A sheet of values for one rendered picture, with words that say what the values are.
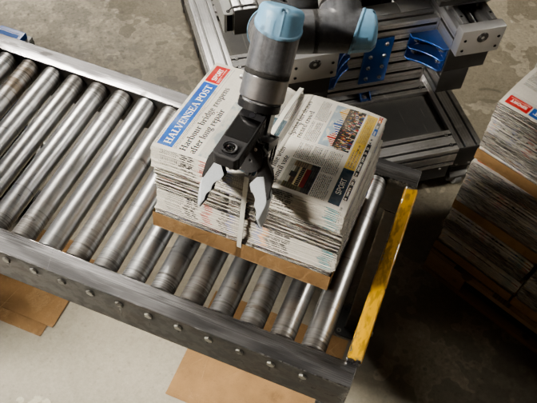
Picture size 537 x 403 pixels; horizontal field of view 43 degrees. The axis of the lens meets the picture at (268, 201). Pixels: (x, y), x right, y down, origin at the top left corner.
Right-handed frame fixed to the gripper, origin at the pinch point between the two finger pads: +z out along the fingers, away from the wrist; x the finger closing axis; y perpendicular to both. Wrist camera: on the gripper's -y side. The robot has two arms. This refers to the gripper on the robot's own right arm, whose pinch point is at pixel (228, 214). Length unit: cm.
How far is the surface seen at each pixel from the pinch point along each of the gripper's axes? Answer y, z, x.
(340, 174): 12.4, -9.2, -14.9
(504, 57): 214, -21, -45
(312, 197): 5.6, -5.8, -12.0
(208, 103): 18.0, -12.7, 14.1
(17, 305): 62, 82, 78
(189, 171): 6.0, -2.7, 10.7
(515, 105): 71, -22, -44
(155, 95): 46, -3, 38
